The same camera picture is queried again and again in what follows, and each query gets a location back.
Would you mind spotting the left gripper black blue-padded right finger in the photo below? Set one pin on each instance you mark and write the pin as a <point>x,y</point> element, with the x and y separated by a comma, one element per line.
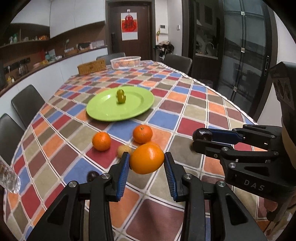
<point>229,218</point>

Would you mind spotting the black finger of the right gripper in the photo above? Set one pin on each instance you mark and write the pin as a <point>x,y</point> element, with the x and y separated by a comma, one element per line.
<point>227,153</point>

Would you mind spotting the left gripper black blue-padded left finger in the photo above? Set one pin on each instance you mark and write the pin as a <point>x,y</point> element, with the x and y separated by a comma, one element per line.
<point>64,219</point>

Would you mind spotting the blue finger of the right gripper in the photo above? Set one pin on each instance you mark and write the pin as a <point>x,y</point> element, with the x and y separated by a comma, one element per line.
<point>263,137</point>

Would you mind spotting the dark plum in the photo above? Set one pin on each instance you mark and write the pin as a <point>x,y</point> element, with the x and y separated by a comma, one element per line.
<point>202,134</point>
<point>92,175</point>

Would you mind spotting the orange tangerine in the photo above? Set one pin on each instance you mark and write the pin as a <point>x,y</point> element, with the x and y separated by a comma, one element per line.
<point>146,159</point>
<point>152,143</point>
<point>142,134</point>
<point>101,141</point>

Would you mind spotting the white kitchen counter cabinet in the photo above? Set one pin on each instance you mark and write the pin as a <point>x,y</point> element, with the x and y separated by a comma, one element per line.
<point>48,80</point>

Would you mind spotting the tan round fruit left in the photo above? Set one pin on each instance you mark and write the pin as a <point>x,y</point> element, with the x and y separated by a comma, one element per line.
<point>123,148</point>

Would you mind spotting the clear plastic water bottle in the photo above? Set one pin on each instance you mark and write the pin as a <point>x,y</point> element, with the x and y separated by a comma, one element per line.
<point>9,180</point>

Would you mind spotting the colourful checkered tablecloth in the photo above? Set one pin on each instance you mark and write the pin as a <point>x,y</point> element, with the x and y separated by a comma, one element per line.
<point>56,148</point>

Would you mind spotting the glass sliding door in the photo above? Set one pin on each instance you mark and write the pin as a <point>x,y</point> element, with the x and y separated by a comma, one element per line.
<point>250,48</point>

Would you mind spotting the black chair right side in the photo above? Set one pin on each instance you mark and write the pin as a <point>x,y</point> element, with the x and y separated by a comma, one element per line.
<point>177,62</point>

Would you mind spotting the black chair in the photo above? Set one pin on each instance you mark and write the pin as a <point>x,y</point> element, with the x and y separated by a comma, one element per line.
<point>27,103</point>
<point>177,62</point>
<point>11,135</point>

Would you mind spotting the green plate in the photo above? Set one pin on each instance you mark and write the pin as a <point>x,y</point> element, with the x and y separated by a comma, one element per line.
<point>119,104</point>

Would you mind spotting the black chair near left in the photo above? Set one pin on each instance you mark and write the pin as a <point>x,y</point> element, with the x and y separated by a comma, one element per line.
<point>11,135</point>

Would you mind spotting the green small fruit front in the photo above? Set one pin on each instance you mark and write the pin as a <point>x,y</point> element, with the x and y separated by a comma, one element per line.
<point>121,99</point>

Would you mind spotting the green small fruit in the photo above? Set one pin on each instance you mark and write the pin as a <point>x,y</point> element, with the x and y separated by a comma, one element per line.
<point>121,99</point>
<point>120,92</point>

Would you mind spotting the green small fruit back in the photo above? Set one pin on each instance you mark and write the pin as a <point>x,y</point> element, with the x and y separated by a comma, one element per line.
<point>120,92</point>

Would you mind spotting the dark wooden door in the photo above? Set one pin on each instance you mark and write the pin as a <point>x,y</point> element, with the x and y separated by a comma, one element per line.
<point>144,46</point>

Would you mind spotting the woven wicker box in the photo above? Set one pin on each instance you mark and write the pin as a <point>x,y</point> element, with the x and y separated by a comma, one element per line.
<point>91,67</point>

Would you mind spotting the black chair table end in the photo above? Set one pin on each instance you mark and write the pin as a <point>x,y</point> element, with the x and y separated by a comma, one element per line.
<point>109,57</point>

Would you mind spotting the red and white door poster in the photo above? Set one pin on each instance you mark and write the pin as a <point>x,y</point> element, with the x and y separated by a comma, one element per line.
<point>129,26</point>

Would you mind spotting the white wire fruit basket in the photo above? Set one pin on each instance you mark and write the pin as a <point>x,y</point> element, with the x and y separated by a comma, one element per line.
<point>125,62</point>

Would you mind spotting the white wall intercom panel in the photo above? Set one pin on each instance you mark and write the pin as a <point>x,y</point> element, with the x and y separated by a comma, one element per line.
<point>163,29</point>

